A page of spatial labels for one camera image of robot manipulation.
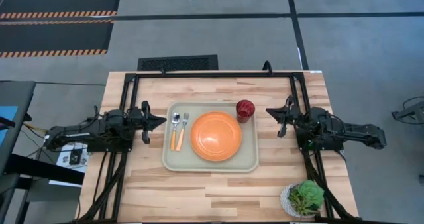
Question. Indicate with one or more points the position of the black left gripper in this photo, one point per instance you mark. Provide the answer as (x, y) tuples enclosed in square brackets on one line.
[(145, 111)]

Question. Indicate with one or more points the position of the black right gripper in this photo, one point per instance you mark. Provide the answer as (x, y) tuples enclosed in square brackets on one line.
[(293, 117)]

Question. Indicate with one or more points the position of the red plastic cup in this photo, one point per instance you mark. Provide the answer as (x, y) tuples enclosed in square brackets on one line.
[(245, 108)]

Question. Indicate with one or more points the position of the beige plastic tray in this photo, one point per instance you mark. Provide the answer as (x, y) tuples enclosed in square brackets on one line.
[(185, 161)]

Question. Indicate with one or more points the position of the orange plate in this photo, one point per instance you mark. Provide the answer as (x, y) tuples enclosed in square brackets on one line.
[(215, 136)]

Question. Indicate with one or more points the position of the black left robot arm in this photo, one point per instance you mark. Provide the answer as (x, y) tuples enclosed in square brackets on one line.
[(83, 134)]

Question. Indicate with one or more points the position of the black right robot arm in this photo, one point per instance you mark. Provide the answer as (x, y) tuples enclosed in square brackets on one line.
[(357, 134)]

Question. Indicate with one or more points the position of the white tape label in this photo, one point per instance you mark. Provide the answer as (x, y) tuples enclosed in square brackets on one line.
[(315, 72)]

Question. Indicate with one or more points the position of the black perforated floor panel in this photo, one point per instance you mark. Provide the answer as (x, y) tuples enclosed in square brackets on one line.
[(179, 63)]

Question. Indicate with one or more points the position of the green succulent in white pot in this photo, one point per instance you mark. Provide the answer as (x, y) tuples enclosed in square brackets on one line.
[(306, 197)]

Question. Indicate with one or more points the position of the small black device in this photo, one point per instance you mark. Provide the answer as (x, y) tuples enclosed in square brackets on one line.
[(75, 156)]

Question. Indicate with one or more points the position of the white paper sheet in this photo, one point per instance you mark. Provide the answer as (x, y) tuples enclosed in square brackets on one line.
[(64, 156)]

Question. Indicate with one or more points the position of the grey chair base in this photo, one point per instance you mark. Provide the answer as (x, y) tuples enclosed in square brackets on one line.
[(410, 113)]

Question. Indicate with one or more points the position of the black hazard-striped floor mat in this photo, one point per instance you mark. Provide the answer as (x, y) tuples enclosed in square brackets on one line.
[(59, 0), (53, 36)]

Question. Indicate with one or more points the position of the dark grey desk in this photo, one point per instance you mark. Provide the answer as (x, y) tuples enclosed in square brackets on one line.
[(20, 94)]

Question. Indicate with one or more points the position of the blue flat panel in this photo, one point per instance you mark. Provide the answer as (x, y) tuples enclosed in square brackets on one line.
[(6, 118)]

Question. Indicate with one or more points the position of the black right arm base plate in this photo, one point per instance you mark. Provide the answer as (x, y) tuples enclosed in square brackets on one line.
[(328, 147)]

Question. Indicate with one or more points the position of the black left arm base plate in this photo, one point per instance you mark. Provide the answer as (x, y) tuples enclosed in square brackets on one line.
[(99, 150)]

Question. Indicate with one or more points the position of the black aluminium rig frame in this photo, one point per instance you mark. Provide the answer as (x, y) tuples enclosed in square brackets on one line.
[(215, 75)]

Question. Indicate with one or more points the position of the black desk leg frame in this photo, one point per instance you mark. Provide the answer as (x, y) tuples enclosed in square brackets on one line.
[(43, 169)]

